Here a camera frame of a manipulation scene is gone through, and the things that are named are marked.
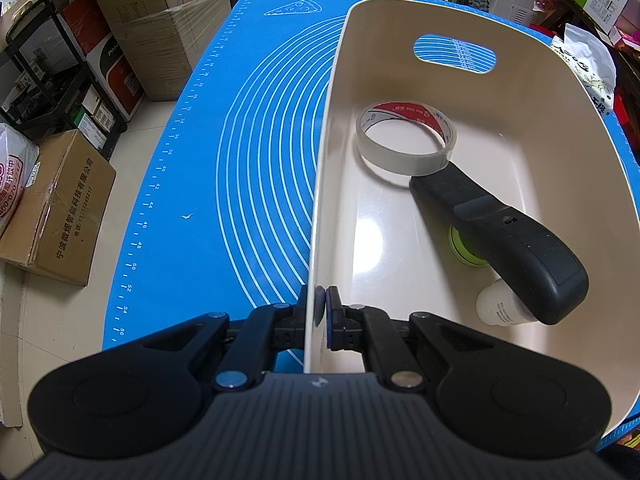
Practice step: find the white freezer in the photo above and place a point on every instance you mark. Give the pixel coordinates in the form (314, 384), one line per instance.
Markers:
(515, 7)

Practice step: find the white red printed plastic bag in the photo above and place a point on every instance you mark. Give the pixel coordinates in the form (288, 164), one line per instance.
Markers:
(12, 180)

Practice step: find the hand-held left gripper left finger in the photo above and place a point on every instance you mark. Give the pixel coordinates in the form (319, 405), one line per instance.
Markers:
(312, 305)

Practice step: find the taped flat cardboard box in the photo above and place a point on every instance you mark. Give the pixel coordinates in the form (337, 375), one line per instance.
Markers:
(55, 205)

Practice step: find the white plastic bottle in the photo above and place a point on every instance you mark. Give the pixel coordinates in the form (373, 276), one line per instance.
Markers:
(497, 307)

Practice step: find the clear tape roll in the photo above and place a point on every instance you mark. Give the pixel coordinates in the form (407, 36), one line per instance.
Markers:
(400, 160)

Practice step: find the black handheld device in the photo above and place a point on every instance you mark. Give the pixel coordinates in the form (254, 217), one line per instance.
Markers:
(520, 250)

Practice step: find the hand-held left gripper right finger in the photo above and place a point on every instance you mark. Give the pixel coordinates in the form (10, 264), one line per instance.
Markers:
(334, 320)

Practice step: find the green round lid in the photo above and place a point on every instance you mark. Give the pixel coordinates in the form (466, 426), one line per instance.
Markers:
(465, 252)

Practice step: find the pink plastic basket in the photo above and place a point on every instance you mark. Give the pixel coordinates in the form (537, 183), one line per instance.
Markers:
(400, 240)

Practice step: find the wrapped cardboard box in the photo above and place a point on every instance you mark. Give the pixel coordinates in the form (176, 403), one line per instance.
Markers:
(175, 45)

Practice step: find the tissue pack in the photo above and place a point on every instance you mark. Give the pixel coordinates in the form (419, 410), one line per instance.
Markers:
(587, 67)

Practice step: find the black metal rack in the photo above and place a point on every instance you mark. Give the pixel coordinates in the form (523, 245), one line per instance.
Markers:
(45, 75)

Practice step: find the blue silicone mat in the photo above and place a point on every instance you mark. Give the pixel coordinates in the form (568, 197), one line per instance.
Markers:
(225, 160)

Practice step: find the red white appliance box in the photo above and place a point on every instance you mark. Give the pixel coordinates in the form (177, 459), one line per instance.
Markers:
(110, 60)

